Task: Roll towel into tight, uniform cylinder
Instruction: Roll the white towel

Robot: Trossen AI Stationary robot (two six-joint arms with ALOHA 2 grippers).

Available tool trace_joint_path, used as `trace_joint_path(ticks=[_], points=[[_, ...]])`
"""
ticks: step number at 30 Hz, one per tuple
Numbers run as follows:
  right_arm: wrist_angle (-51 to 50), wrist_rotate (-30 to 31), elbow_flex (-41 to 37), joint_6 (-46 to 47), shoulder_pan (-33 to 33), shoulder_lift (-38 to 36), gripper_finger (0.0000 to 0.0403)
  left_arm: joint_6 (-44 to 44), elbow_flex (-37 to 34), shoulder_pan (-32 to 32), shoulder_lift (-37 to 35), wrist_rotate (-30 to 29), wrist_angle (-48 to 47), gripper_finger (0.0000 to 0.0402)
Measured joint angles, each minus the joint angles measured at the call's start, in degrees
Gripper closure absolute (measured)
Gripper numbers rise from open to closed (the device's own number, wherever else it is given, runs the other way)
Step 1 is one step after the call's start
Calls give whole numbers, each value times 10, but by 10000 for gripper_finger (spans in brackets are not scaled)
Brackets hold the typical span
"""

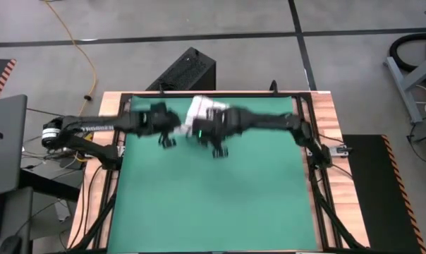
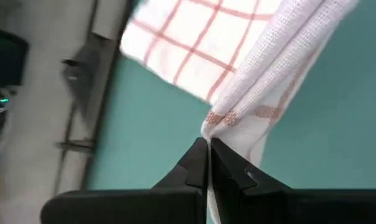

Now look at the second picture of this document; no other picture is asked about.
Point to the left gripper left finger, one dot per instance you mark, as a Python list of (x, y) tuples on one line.
[(129, 208)]

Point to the white red-checked towel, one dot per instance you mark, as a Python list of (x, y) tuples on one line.
[(269, 62)]

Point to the black table frame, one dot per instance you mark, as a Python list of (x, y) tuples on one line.
[(116, 46)]

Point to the black computer tower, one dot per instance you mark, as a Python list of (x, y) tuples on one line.
[(7, 62)]

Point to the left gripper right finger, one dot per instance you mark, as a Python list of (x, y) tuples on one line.
[(300, 207)]

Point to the green table mat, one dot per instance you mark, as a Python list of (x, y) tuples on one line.
[(150, 130)]

